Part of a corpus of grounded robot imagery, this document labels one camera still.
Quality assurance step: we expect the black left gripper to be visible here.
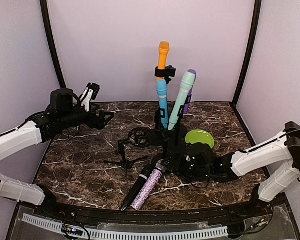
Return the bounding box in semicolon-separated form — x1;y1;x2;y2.
59;102;115;131

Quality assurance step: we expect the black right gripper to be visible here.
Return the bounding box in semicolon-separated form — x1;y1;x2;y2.
161;152;212;183

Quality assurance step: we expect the glitter purple silver-head microphone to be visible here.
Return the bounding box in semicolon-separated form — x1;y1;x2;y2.
130;159;167;211

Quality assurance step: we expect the black handheld microphone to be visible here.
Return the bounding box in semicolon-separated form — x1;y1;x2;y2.
120;164;154;212

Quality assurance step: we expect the black round-base stand front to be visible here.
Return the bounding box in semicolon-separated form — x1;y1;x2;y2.
151;129;172;167

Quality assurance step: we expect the black tripod microphone stand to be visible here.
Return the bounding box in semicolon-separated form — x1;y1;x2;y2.
103;127;153;192

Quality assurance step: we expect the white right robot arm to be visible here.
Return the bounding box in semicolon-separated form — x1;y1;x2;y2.
156;121;300;217

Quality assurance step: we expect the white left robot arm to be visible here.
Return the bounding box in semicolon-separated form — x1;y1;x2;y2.
0;83;115;218

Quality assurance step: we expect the black round-base stand mint mic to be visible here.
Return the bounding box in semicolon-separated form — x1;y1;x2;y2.
167;104;186;156

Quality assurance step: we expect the black round-base stand blue mic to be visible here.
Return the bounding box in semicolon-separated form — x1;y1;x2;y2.
150;108;168;147

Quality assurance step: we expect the blue microphone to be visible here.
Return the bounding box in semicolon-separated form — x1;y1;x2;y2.
156;79;169;129

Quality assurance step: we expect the black round-base stand purple mic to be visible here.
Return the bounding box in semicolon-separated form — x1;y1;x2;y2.
185;95;192;105

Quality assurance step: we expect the black round-base stand orange mic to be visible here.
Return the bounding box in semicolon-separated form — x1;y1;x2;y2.
154;65;176;85

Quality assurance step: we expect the mint green microphone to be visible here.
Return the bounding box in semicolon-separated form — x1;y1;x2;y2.
168;69;196;131

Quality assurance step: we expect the orange microphone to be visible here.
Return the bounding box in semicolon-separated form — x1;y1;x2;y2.
158;41;170;70

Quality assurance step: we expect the lime green plate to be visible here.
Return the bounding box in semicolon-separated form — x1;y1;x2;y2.
185;129;215;149

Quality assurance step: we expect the black front table rail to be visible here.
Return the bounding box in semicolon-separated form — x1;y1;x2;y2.
34;202;274;226

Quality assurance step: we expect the white slotted cable duct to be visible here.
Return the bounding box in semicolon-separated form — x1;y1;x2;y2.
21;213;229;240

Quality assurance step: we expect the left black corner post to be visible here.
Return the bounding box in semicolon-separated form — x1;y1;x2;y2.
39;0;70;95

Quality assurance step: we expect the black corner post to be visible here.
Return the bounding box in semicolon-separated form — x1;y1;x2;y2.
232;0;263;107
39;0;70;95

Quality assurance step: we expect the right black corner post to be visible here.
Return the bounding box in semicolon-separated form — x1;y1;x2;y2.
232;0;263;107

